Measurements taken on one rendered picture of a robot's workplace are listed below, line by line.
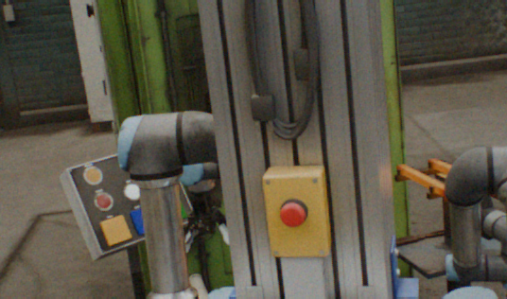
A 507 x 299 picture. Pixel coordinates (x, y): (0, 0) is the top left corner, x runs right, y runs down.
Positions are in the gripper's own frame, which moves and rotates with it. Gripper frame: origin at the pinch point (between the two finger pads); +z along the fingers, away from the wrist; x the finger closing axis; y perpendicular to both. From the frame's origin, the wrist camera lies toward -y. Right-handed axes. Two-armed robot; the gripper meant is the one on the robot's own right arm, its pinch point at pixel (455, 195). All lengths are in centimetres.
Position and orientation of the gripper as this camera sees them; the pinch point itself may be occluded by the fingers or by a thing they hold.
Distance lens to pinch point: 245.4
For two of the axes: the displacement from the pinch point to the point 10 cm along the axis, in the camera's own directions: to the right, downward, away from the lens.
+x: 9.5, -1.9, 2.5
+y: 1.1, 9.5, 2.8
